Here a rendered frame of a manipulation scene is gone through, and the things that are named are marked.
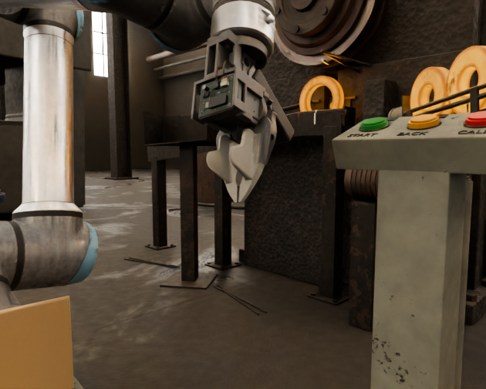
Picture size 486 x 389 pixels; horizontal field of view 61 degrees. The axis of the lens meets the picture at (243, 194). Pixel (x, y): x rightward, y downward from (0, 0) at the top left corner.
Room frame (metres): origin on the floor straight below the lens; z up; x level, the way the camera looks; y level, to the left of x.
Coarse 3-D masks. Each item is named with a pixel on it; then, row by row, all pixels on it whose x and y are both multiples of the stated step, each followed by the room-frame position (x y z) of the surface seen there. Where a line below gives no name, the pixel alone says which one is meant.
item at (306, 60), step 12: (372, 0) 1.41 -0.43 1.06; (372, 12) 1.41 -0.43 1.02; (360, 24) 1.44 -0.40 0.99; (372, 24) 1.46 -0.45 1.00; (276, 36) 1.70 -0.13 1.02; (348, 36) 1.47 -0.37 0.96; (360, 36) 1.47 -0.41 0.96; (336, 48) 1.50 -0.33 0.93; (348, 48) 1.47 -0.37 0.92; (300, 60) 1.62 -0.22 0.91; (312, 60) 1.57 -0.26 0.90
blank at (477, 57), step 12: (468, 48) 0.96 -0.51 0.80; (480, 48) 0.92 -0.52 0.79; (456, 60) 1.00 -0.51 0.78; (468, 60) 0.96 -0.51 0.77; (480, 60) 0.92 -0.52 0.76; (456, 72) 1.00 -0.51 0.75; (468, 72) 0.98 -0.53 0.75; (480, 72) 0.92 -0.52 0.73; (456, 84) 0.99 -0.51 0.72; (468, 84) 0.99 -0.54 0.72; (468, 96) 0.95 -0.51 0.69; (456, 108) 0.99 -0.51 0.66; (468, 108) 0.95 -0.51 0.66; (480, 108) 0.92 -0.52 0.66
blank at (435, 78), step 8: (424, 72) 1.12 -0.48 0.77; (432, 72) 1.09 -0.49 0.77; (440, 72) 1.06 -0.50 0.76; (448, 72) 1.06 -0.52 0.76; (416, 80) 1.16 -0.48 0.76; (424, 80) 1.12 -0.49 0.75; (432, 80) 1.08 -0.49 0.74; (440, 80) 1.05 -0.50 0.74; (416, 88) 1.15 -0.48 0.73; (424, 88) 1.13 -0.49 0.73; (432, 88) 1.13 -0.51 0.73; (440, 88) 1.05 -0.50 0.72; (416, 96) 1.15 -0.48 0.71; (424, 96) 1.14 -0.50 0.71; (440, 96) 1.05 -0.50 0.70; (416, 104) 1.15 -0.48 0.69; (440, 104) 1.05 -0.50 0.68; (416, 112) 1.15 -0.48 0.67; (440, 112) 1.05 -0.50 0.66; (448, 112) 1.05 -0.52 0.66
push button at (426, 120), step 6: (426, 114) 0.59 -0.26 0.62; (432, 114) 0.58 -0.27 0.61; (414, 120) 0.58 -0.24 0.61; (420, 120) 0.57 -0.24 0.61; (426, 120) 0.57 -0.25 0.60; (432, 120) 0.57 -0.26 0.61; (438, 120) 0.57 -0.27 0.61; (414, 126) 0.57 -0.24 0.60; (420, 126) 0.57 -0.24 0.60; (426, 126) 0.56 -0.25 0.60
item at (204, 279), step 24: (144, 120) 1.66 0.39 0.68; (168, 120) 1.85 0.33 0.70; (192, 120) 1.83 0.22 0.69; (144, 144) 1.66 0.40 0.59; (168, 144) 1.75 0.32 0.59; (192, 144) 1.69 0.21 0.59; (192, 168) 1.69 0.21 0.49; (192, 192) 1.69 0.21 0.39; (192, 216) 1.69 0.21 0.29; (192, 240) 1.69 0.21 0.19; (192, 264) 1.69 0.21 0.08; (192, 288) 1.62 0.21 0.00
